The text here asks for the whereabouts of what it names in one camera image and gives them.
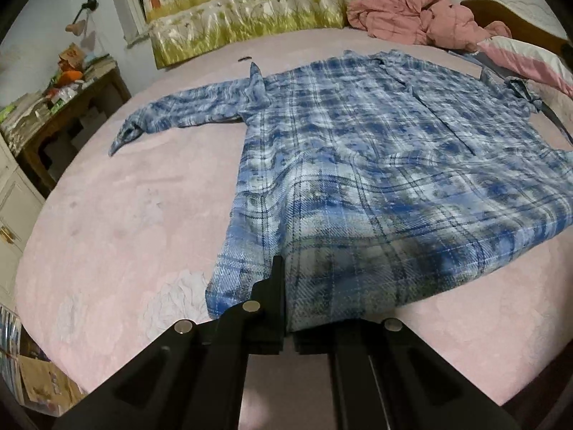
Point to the clutter pile on nightstand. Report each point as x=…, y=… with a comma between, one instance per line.
x=49, y=87

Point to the wooden nightstand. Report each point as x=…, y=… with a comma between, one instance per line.
x=67, y=116

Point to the white and wooden bed frame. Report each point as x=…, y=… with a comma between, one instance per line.
x=510, y=13

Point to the desk lamp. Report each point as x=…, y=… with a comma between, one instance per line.
x=80, y=18

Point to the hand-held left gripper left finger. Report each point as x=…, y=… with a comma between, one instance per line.
x=275, y=286

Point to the white cabinet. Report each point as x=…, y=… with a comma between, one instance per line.
x=13, y=206

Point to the pink quilted jacket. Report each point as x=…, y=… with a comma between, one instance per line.
x=416, y=15

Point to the blue plaid shirt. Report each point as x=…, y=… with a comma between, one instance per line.
x=358, y=152

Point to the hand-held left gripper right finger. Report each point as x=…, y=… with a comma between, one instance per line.
x=358, y=367

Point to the pink striped pillow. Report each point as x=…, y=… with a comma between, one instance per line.
x=528, y=60

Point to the cardboard box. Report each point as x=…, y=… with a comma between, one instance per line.
x=38, y=378

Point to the floral green white quilt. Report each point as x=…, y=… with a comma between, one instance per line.
x=250, y=4

